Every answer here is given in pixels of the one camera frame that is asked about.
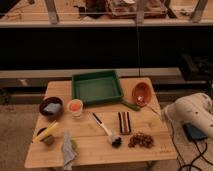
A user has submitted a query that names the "black cable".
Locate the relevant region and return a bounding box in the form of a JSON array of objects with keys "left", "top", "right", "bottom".
[{"left": 165, "top": 116, "right": 213, "bottom": 171}]

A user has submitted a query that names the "wooden folding table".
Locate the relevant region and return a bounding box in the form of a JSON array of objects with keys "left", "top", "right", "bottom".
[{"left": 24, "top": 77, "right": 178, "bottom": 169}]

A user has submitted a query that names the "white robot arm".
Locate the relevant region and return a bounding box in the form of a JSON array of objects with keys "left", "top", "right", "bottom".
[{"left": 162, "top": 93, "right": 213, "bottom": 139}]

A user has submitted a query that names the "brown grape bunch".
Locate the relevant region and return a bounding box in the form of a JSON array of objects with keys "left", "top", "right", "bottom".
[{"left": 128, "top": 132, "right": 154, "bottom": 148}]

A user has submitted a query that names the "striped rectangular block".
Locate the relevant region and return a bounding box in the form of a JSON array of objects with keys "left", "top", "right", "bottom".
[{"left": 118, "top": 112, "right": 131, "bottom": 135}]

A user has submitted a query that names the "clear cup orange content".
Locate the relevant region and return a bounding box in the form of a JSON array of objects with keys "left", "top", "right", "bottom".
[{"left": 67, "top": 99, "right": 83, "bottom": 117}]

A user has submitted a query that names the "grey cloth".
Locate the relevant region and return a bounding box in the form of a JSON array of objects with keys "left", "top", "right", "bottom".
[{"left": 61, "top": 131, "right": 77, "bottom": 171}]

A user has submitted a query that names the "orange bowl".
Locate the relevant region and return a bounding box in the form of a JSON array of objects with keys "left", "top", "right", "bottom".
[{"left": 132, "top": 82, "right": 152, "bottom": 107}]

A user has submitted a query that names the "green plastic tray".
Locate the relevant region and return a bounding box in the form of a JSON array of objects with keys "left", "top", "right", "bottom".
[{"left": 72, "top": 70, "right": 123, "bottom": 105}]

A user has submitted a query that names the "small dark cup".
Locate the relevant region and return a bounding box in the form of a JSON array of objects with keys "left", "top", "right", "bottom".
[{"left": 37, "top": 128, "right": 54, "bottom": 146}]

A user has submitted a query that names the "dark bowl with cloth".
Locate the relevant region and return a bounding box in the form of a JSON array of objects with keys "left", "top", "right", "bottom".
[{"left": 39, "top": 97, "right": 63, "bottom": 118}]

